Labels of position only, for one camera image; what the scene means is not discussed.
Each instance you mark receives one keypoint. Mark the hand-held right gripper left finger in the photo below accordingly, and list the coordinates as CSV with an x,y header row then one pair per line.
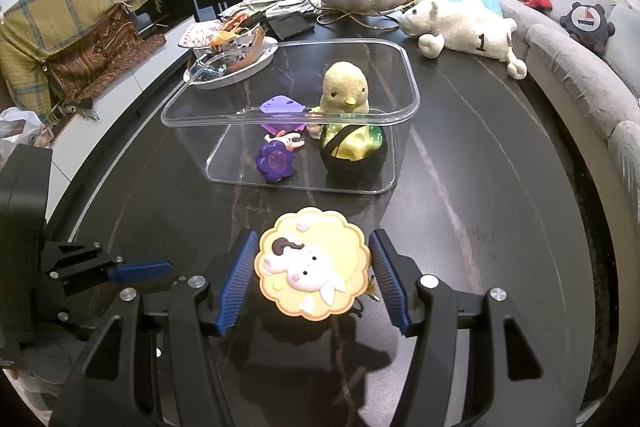
x,y
237,282

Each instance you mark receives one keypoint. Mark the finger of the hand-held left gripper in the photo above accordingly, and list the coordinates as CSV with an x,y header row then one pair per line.
x,y
140,272

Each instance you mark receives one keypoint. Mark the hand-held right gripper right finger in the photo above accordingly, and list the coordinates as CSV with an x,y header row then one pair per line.
x,y
392,282

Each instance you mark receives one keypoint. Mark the purple grape toy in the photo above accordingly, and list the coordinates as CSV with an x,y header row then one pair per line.
x,y
274,161

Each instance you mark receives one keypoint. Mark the mallard duck plush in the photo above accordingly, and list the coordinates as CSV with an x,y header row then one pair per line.
x,y
352,157

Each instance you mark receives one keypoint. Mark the clear plastic box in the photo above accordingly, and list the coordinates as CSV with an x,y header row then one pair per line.
x,y
235,147

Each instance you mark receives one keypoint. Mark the pink axolotl toy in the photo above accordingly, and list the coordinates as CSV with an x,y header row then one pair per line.
x,y
287,141

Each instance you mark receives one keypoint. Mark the small cream figurine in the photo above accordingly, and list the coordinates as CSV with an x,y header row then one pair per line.
x,y
315,130

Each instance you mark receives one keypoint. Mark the purple toy camera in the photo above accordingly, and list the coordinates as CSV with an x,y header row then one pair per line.
x,y
281,104

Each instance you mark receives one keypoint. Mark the yellow chick plush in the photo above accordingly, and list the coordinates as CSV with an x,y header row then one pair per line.
x,y
345,87

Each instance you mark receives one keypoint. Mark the black marble desktop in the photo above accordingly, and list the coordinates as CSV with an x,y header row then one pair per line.
x,y
500,207

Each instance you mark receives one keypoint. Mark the white plastic bag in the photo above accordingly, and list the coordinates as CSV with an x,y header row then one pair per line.
x,y
17,132

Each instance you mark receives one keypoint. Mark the white low cabinet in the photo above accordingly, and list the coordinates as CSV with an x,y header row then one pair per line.
x,y
130,102

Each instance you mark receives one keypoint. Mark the brown patterned cloth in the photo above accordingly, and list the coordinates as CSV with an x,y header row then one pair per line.
x,y
100,57

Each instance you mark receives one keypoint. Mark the white oval plate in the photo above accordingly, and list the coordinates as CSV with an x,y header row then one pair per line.
x,y
240,76

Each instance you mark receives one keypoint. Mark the patterned storage basket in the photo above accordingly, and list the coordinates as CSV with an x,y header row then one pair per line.
x,y
250,43

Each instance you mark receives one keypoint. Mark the pink patterned pouch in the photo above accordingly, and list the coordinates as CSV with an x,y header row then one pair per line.
x,y
200,34

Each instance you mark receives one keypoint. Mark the black tablet case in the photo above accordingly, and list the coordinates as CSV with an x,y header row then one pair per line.
x,y
290,27

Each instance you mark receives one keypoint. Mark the white sheep plush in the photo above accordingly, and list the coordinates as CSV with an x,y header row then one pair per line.
x,y
465,29

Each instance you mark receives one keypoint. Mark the pile of foil packets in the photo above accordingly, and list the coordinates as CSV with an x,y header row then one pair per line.
x,y
265,7

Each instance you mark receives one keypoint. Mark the grey curved sofa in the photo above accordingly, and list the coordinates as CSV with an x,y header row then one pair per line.
x,y
575,72

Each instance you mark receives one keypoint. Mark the navy sailboat cushion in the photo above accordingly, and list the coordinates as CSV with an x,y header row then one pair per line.
x,y
585,24

